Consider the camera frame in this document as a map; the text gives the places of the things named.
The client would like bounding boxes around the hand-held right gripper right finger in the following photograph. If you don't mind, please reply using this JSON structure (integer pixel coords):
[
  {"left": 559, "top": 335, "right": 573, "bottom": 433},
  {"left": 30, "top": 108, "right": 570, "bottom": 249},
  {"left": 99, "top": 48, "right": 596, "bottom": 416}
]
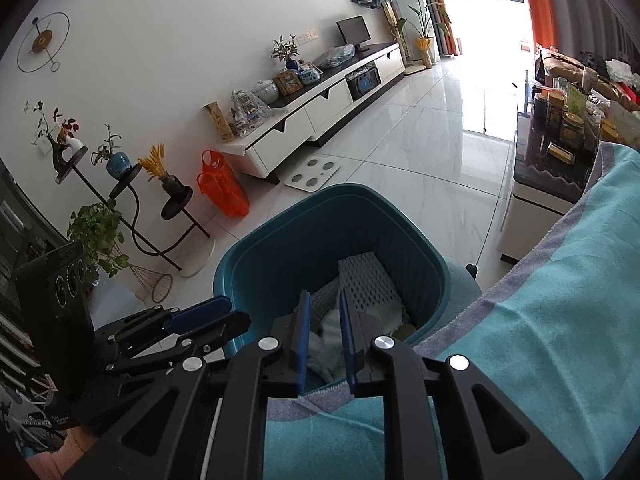
[{"left": 338, "top": 288, "right": 584, "bottom": 480}]

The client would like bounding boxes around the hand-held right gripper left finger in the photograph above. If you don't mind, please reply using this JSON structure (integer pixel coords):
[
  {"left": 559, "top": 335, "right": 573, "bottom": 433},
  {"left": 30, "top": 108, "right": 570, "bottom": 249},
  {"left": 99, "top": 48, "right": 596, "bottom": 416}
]
[{"left": 65, "top": 291, "right": 312, "bottom": 480}]

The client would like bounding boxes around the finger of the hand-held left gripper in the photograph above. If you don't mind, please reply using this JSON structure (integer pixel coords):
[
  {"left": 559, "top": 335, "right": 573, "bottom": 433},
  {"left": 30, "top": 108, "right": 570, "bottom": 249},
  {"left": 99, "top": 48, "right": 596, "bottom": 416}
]
[
  {"left": 94, "top": 295, "right": 232, "bottom": 349},
  {"left": 106, "top": 310, "right": 252, "bottom": 379}
]

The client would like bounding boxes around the teal plastic bin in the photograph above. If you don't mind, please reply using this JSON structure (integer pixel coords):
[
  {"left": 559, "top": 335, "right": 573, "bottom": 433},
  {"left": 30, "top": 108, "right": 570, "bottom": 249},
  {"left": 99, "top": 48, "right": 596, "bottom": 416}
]
[{"left": 212, "top": 183, "right": 447, "bottom": 394}]

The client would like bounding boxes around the white foam mesh sheet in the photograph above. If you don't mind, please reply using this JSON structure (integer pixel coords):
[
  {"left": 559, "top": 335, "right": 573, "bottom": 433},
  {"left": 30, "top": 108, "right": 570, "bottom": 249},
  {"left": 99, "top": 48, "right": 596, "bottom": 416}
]
[
  {"left": 309, "top": 276, "right": 342, "bottom": 332},
  {"left": 337, "top": 252, "right": 406, "bottom": 332}
]

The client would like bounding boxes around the dark storage shelf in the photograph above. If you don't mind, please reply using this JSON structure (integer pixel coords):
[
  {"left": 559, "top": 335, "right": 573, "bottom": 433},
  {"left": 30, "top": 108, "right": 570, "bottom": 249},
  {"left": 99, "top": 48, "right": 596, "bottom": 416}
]
[{"left": 0, "top": 160, "right": 76, "bottom": 431}]

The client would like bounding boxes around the green ivy plant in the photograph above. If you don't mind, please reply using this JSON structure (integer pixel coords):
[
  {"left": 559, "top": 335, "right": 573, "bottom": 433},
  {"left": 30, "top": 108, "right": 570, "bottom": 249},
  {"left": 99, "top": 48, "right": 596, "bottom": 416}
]
[{"left": 67, "top": 201, "right": 131, "bottom": 281}]

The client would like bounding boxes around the black tiered plant stand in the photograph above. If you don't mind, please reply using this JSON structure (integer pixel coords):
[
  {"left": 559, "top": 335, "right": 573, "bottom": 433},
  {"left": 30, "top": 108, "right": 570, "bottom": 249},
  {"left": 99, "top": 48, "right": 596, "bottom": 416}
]
[{"left": 55, "top": 146, "right": 216, "bottom": 279}]

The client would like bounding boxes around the orange plastic bag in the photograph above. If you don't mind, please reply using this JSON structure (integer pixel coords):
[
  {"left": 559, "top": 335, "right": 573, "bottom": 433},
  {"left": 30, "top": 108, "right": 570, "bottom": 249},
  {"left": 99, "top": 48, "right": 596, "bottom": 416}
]
[{"left": 196, "top": 149, "right": 250, "bottom": 219}]

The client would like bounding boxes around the dark vase with yellow wheat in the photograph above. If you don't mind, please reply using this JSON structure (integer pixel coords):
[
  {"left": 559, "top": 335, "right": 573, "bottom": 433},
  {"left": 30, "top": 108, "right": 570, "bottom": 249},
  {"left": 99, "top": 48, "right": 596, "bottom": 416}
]
[{"left": 137, "top": 143, "right": 187, "bottom": 196}]

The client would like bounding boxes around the grey blue fabric seat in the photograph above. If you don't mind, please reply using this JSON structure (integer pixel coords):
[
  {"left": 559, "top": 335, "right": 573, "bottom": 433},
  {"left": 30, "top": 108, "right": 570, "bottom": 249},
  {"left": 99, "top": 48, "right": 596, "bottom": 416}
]
[{"left": 442, "top": 256, "right": 484, "bottom": 306}]

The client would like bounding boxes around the pink cloth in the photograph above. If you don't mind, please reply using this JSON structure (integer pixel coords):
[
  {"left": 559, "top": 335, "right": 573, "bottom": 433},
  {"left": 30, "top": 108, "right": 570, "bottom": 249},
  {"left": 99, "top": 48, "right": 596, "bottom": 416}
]
[{"left": 22, "top": 430, "right": 96, "bottom": 480}]

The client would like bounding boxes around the blue vase with plant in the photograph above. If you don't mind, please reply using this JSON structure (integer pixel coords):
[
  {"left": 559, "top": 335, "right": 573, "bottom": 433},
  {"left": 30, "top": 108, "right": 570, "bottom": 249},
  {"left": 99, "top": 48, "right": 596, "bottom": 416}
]
[{"left": 91, "top": 124, "right": 132, "bottom": 180}]

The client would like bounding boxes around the white bathroom scale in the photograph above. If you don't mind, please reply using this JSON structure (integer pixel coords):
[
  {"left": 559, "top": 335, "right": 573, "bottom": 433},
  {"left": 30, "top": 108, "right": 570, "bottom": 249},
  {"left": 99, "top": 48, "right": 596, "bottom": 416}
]
[{"left": 284, "top": 156, "right": 345, "bottom": 194}]

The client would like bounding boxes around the white vase with red branches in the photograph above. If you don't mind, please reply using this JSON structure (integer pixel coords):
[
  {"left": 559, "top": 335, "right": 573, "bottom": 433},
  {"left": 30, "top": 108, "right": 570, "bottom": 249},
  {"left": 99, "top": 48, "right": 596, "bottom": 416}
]
[{"left": 25, "top": 100, "right": 89, "bottom": 184}]

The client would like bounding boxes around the white TV cabinet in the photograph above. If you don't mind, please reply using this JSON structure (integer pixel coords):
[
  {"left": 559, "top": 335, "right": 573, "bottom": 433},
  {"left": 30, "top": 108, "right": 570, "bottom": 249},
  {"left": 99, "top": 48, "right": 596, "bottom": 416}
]
[{"left": 215, "top": 42, "right": 406, "bottom": 185}]

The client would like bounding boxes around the tall yellow printed box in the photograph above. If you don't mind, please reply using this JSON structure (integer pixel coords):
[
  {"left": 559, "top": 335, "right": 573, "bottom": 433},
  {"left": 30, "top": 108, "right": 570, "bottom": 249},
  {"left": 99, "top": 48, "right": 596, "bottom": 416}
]
[{"left": 203, "top": 101, "right": 236, "bottom": 144}]

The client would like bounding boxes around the teal towel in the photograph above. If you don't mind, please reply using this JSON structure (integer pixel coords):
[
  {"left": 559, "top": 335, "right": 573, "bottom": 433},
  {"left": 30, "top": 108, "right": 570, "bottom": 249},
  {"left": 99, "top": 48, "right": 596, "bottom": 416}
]
[{"left": 262, "top": 142, "right": 640, "bottom": 480}]

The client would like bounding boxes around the white ceramic jar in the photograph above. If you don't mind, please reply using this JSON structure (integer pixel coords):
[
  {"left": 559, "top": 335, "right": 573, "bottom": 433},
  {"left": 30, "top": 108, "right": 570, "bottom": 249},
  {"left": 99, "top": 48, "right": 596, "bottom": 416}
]
[{"left": 250, "top": 80, "right": 280, "bottom": 108}]

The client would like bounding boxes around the framed picture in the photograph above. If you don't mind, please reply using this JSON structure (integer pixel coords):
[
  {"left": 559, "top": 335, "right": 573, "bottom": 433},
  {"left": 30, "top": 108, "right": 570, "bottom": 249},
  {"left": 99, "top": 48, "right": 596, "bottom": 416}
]
[{"left": 273, "top": 70, "right": 305, "bottom": 98}]

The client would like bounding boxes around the dark top coffee table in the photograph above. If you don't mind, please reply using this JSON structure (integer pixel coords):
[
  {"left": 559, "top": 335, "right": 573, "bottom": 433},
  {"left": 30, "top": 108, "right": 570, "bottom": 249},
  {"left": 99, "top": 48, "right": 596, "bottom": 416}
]
[{"left": 497, "top": 67, "right": 601, "bottom": 267}]

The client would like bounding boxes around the small bonsai in blue pot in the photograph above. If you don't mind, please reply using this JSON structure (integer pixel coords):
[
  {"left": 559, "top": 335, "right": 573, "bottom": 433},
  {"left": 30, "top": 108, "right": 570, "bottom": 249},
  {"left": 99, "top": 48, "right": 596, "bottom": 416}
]
[{"left": 271, "top": 35, "right": 301, "bottom": 72}]

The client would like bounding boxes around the clear blue plastic bag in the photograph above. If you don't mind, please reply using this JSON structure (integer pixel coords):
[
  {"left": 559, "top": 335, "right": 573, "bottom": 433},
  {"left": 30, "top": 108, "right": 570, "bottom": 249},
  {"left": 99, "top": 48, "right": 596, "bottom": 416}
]
[{"left": 317, "top": 44, "right": 356, "bottom": 69}]

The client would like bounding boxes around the tall leafy plant yellow pot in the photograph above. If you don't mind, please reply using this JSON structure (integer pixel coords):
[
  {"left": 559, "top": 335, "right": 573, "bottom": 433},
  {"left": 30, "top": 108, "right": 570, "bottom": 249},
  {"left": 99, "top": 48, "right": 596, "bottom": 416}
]
[{"left": 397, "top": 0, "right": 453, "bottom": 69}]

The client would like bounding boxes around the pile of jars and boxes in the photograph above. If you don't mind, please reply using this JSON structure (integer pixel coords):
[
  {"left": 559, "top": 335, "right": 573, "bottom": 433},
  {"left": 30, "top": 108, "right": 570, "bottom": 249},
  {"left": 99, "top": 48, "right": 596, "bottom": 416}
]
[{"left": 530, "top": 45, "right": 640, "bottom": 164}]

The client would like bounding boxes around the black monitor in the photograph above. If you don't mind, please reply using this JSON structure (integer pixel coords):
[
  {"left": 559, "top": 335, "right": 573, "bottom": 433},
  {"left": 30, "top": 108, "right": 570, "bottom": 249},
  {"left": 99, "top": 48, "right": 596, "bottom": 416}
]
[{"left": 336, "top": 16, "right": 372, "bottom": 53}]

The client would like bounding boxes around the gold floor stand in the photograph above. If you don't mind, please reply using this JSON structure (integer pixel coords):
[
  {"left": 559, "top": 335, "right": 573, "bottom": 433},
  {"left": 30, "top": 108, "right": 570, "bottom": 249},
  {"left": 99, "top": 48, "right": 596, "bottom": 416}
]
[{"left": 381, "top": 0, "right": 409, "bottom": 61}]

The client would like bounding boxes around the bamboo wire basket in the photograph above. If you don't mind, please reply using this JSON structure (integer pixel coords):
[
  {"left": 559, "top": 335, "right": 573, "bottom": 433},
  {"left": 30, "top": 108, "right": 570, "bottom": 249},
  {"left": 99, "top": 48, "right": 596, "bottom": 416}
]
[{"left": 131, "top": 264, "right": 174, "bottom": 305}]

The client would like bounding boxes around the round wire wall clock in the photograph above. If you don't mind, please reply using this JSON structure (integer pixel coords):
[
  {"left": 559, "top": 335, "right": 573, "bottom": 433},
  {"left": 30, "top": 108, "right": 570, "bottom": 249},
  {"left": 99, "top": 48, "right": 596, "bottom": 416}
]
[{"left": 16, "top": 11, "right": 71, "bottom": 72}]

